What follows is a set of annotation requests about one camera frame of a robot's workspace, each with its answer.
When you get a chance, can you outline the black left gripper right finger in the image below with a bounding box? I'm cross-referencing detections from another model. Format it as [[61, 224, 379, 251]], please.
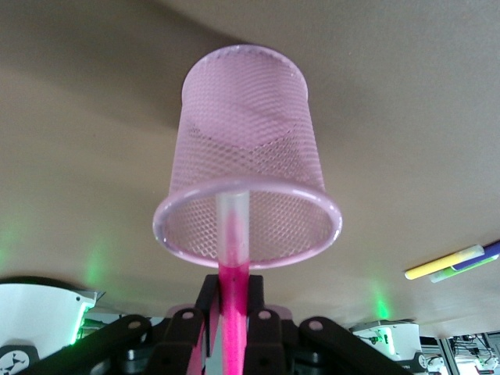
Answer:
[[245, 274, 405, 375]]

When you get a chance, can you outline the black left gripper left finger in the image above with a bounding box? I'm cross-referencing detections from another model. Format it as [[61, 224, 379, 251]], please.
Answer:
[[27, 274, 223, 375]]

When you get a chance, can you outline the pink marker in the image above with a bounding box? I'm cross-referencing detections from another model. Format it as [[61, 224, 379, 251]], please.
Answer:
[[215, 191, 251, 375]]

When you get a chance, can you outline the yellow marker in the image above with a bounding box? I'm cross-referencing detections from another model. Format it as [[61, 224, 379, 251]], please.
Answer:
[[404, 244, 485, 280]]

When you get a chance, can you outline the green marker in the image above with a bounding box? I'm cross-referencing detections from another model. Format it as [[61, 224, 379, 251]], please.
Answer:
[[429, 265, 476, 284]]

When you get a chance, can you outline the pink mesh cup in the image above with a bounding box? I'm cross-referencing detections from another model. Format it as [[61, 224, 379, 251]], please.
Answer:
[[152, 44, 345, 272]]

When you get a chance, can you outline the purple marker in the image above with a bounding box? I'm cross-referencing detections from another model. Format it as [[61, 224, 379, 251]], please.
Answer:
[[451, 240, 500, 271]]

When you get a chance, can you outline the brown table cover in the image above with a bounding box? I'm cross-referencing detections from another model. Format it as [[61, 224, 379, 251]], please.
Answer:
[[0, 0, 500, 341]]

